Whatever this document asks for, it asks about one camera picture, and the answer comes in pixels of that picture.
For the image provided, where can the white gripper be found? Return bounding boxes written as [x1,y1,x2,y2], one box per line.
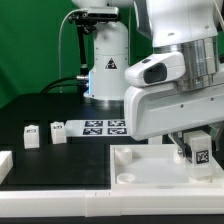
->
[124,52,224,156]

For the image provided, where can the white square tabletop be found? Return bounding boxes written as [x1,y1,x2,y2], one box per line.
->
[110,144,224,190]

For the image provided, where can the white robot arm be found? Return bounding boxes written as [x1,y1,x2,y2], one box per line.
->
[72,0,224,141]

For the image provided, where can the white U-shaped fence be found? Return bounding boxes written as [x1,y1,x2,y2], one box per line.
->
[0,147,224,219]

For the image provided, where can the white fiducial marker sheet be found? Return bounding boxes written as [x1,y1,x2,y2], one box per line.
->
[65,119,130,137]

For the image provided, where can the black cables at base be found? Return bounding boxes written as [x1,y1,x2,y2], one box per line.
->
[39,74,90,95]

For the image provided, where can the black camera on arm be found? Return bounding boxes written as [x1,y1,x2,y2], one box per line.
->
[69,6,120,23]

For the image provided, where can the white cable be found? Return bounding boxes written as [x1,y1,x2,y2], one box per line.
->
[58,8,84,94]

